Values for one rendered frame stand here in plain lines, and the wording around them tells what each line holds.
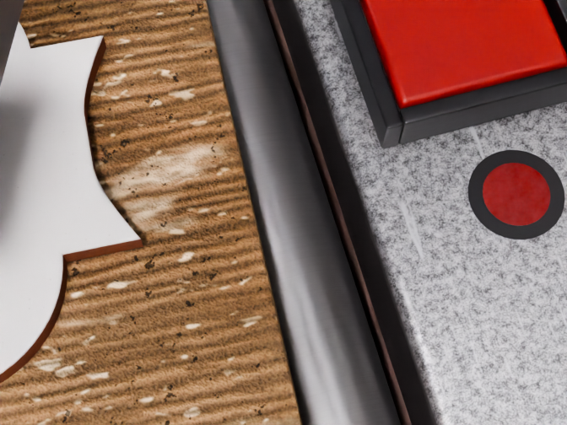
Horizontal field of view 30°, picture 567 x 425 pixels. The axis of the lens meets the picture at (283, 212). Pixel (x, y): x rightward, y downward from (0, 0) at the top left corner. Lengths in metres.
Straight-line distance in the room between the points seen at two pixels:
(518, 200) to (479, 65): 0.05
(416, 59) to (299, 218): 0.07
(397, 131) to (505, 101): 0.04
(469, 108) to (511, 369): 0.08
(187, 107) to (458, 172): 0.09
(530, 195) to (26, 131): 0.16
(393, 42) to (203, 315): 0.11
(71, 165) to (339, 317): 0.09
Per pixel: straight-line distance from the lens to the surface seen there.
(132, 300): 0.32
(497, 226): 0.35
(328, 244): 0.34
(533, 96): 0.36
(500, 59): 0.36
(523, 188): 0.36
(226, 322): 0.31
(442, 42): 0.36
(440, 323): 0.34
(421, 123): 0.35
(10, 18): 0.29
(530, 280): 0.35
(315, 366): 0.33
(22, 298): 0.31
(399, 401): 0.37
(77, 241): 0.32
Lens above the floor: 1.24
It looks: 69 degrees down
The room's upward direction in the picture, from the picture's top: 2 degrees clockwise
